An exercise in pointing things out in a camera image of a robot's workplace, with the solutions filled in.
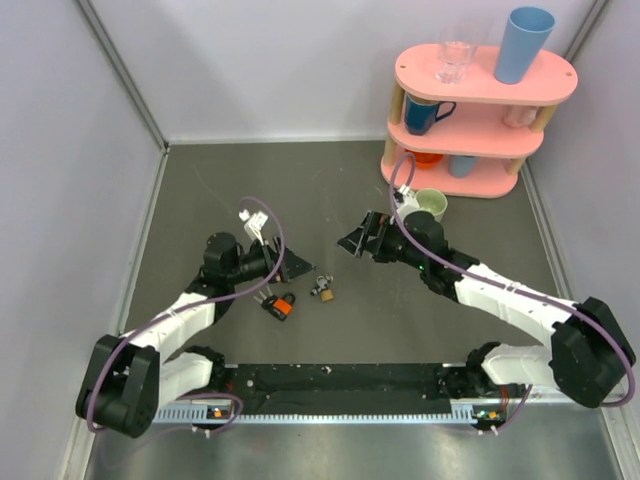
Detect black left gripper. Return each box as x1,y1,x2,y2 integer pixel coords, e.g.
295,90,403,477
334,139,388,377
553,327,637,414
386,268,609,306
226,234,317,285

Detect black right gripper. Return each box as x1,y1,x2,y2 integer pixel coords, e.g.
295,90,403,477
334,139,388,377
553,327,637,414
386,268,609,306
338,210,428,271

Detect black white keychain charm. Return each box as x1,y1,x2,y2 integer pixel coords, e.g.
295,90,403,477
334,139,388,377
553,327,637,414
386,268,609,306
310,275,333,296

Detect small padlock keys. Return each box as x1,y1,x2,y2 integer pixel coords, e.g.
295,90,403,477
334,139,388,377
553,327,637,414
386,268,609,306
253,286,277,309

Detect orange black hook lock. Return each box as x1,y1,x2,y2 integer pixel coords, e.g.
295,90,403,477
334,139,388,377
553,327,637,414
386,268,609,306
267,293,296,322

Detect small brass padlock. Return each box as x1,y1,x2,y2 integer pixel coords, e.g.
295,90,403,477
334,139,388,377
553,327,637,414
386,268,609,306
319,279,334,303

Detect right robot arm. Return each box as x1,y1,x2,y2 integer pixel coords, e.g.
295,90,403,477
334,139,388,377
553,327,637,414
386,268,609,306
337,211,635,408

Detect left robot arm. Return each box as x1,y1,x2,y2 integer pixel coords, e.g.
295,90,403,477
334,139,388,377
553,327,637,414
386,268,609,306
75,232,315,438

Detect light green mug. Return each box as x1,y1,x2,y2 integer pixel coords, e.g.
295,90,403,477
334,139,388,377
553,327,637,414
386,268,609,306
415,188,448,222

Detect orange bowl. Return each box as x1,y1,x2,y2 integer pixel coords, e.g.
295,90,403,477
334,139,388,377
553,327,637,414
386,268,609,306
404,150,444,170

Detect small light blue cup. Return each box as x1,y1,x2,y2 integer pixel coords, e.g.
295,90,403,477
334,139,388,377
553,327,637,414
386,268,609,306
448,155,478,178

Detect dark blue mug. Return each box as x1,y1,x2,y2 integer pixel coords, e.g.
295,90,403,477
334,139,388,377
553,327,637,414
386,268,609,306
404,94,457,136

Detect pink three-tier shelf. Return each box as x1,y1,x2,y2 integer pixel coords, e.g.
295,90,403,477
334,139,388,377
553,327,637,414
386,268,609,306
380,44,578,198

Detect pink mug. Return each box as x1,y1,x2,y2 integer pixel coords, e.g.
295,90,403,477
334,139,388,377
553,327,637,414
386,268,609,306
502,105,538,128

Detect clear drinking glass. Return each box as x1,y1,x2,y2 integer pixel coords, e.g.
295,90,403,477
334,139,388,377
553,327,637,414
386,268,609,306
435,24,477,84

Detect light blue tall cup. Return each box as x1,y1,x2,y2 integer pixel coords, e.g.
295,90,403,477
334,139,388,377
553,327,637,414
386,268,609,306
494,6,556,84

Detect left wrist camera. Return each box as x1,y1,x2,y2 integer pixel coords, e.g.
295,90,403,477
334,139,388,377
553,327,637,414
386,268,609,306
238,209,269,245

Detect aluminium frame rail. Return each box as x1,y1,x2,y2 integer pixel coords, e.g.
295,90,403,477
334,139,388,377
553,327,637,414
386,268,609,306
79,361,626,405

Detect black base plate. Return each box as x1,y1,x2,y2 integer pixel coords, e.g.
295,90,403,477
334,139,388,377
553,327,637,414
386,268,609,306
168,362,530,416

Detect grey slotted cable duct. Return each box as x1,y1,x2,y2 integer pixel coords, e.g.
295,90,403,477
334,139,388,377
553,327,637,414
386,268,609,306
152,400,506,430

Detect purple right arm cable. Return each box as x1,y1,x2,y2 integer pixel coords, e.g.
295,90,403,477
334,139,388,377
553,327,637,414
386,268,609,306
388,152,637,434

